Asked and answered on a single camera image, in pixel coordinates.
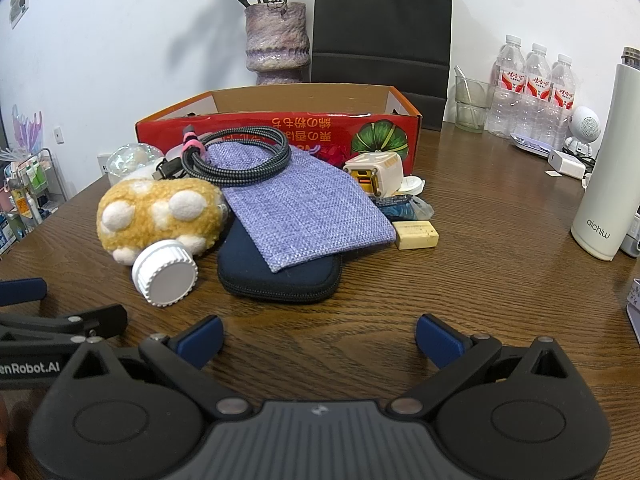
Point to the blue plastic packet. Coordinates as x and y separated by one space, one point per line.
400 207

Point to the wooden desktop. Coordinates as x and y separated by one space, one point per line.
500 285

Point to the pastel plastic bouquet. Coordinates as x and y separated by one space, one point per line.
27 127

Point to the white lavender tray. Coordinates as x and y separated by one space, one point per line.
530 142

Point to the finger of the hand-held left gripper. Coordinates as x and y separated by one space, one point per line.
20 291
75 322

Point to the clear glass straw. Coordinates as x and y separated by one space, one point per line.
467 89

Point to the clear glass cup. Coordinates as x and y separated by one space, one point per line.
472 117

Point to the white charger block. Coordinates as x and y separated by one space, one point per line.
565 162

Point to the white cube charger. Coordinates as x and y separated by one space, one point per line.
380 167

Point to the wall poster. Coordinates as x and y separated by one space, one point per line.
19 2

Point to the white wall outlet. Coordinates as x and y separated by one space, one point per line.
59 135
102 162

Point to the white round charger puck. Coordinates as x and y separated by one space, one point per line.
412 185

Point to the navy zipper case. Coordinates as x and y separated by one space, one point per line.
260 280

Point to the white thermos bottle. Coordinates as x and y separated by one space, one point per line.
605 160

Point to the white ribbed round cap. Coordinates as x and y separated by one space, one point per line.
167 280

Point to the iridescent plastic bag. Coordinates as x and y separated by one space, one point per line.
127 157

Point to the red cardboard box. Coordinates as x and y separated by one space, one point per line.
325 127

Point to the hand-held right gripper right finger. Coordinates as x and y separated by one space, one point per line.
437 340

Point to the yellow white spotted plush toy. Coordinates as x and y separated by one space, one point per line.
150 200

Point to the white printed item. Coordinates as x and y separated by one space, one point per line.
632 305

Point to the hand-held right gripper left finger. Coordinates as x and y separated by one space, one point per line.
202 340

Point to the purple mottled ceramic vase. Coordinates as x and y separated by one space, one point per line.
275 35

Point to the beige eraser block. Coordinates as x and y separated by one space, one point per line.
415 235

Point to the clear water bottle red label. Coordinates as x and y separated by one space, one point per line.
537 85
562 95
510 85

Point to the purple woven pouch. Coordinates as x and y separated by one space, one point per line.
300 210

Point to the white round robot speaker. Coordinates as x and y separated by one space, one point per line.
585 125

